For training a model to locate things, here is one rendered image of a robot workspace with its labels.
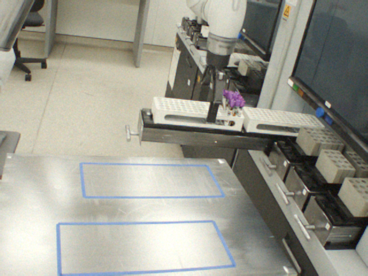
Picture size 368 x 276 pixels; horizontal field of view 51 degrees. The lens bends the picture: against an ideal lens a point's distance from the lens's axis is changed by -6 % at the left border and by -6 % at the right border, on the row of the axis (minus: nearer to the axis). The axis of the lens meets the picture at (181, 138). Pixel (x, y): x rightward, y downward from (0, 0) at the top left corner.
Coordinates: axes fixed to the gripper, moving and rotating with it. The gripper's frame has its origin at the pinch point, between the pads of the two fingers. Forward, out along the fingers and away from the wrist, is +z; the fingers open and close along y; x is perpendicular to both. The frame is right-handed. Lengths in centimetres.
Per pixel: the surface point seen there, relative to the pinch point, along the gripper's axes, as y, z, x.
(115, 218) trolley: 53, 4, -31
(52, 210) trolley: 51, 3, -45
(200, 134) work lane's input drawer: 6.8, 6.0, -2.4
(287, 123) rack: 5.0, -0.2, 28.0
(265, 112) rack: -2.0, -0.2, 22.2
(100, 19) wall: -350, 53, -36
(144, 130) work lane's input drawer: 6.8, 5.9, -20.5
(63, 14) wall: -350, 52, -78
